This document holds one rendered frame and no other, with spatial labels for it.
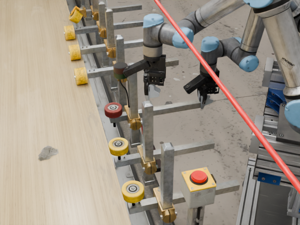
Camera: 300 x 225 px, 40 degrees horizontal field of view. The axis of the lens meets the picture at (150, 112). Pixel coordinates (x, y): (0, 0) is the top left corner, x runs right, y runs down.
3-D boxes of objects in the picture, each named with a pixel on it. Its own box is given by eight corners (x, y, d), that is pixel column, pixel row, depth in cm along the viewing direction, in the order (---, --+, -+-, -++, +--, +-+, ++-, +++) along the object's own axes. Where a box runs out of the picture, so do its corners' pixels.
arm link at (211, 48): (224, 41, 175) (206, 44, 172) (222, 63, 181) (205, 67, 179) (215, 33, 181) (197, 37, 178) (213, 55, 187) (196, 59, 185)
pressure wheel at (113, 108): (121, 119, 194) (119, 99, 187) (124, 130, 188) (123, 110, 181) (104, 122, 192) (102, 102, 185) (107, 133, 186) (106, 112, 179)
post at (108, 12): (116, 86, 235) (111, 6, 206) (118, 89, 232) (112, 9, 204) (110, 87, 234) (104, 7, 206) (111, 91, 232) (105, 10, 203)
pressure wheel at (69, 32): (75, 38, 235) (75, 39, 242) (73, 24, 234) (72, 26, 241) (65, 39, 233) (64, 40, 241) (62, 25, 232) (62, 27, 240)
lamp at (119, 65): (128, 103, 183) (126, 61, 170) (131, 110, 179) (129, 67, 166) (115, 105, 182) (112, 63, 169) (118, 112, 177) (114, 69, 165)
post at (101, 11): (109, 73, 258) (103, 0, 229) (110, 76, 255) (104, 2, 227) (103, 74, 257) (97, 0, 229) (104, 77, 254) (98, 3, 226)
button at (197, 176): (203, 172, 107) (203, 168, 106) (208, 184, 104) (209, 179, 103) (188, 176, 106) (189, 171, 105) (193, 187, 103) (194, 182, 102)
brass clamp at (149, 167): (149, 152, 178) (149, 143, 175) (158, 173, 167) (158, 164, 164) (135, 154, 176) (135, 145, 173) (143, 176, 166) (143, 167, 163)
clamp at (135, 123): (135, 112, 195) (134, 103, 192) (141, 129, 184) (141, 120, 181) (123, 114, 194) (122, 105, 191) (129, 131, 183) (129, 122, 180)
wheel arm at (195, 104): (197, 105, 198) (198, 98, 196) (200, 109, 196) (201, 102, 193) (109, 120, 189) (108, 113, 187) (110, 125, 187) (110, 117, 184)
